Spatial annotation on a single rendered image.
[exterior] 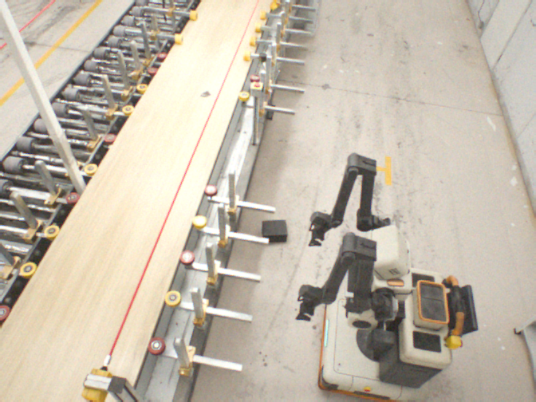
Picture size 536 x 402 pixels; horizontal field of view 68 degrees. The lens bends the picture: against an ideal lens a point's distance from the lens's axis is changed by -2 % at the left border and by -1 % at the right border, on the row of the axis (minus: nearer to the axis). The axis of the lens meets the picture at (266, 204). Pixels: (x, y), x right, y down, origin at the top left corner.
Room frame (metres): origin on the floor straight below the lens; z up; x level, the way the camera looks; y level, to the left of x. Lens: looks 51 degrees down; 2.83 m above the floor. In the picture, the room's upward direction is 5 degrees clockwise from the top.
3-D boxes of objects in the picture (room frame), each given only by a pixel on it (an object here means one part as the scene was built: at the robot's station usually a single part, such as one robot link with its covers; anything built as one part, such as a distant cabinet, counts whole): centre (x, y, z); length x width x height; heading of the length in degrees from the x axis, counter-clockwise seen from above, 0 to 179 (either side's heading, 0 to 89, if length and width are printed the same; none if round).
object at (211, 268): (1.07, 0.27, 0.89); 0.04 x 0.04 x 0.48; 84
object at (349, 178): (1.26, -0.36, 1.40); 0.11 x 0.06 x 0.43; 175
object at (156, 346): (0.63, 0.46, 0.85); 0.08 x 0.08 x 0.11
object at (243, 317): (0.86, 0.24, 0.82); 0.43 x 0.03 x 0.04; 84
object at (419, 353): (0.99, -0.90, 0.59); 0.55 x 0.34 x 0.83; 174
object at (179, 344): (0.57, 0.32, 0.92); 0.04 x 0.04 x 0.48; 84
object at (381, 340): (0.95, -0.63, 0.68); 0.28 x 0.27 x 0.25; 174
